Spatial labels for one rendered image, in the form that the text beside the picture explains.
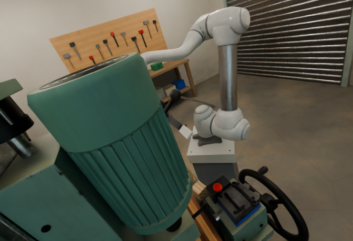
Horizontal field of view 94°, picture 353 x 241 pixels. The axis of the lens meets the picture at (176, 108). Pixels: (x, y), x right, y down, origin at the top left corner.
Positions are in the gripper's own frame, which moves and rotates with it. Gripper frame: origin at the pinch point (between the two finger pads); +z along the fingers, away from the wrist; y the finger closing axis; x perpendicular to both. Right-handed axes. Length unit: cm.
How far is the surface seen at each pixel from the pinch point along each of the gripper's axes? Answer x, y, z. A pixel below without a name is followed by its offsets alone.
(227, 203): -9.6, -22.5, 15.4
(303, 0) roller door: 243, -135, -131
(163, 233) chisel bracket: -23.8, -7.5, 14.9
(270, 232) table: -9.0, -38.1, 22.8
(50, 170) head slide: -12.0, 25.2, 21.2
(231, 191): -6.5, -24.3, 13.1
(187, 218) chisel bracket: -17.5, -11.1, 15.4
